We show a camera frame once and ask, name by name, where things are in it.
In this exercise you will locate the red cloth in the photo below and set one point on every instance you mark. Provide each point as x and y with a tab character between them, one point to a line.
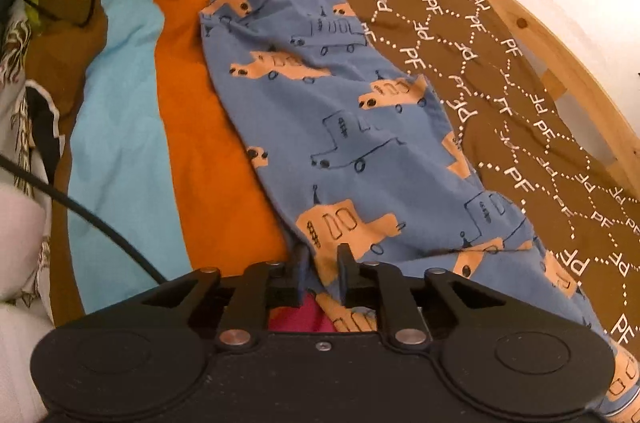
300	318

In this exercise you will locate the blue pants with orange cars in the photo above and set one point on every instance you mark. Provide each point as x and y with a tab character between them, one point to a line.
350	128

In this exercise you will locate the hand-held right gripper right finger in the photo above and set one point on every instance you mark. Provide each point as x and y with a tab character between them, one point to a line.
345	275

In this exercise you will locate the wooden bed frame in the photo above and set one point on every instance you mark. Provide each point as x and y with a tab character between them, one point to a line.
520	23

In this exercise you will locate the white patterned cloth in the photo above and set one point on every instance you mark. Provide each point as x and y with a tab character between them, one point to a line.
20	68

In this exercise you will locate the brown orange blue printed blanket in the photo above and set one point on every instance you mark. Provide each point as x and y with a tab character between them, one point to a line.
450	28

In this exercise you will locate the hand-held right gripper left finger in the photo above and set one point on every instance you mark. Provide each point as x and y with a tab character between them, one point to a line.
301	274

